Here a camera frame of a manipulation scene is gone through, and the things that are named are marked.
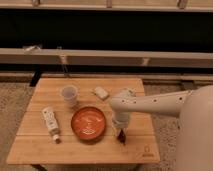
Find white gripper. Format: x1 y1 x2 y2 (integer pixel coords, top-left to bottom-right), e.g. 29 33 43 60
111 113 132 145

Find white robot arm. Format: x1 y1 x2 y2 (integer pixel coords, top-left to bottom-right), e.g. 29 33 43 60
109 85 213 171

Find white sponge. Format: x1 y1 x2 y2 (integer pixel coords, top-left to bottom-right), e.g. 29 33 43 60
93 86 109 100

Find orange bowl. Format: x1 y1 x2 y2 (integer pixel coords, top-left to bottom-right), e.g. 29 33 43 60
71 107 106 141

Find wooden table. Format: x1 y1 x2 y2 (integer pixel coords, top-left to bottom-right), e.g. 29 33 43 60
7 78 160 164

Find white squeeze tube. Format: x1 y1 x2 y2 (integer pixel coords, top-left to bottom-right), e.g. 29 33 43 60
42 107 61 144

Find translucent plastic cup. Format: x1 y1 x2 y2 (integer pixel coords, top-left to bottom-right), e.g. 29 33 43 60
60 85 78 107

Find white horizontal rail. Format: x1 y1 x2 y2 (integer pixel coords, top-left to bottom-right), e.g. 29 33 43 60
0 46 213 68

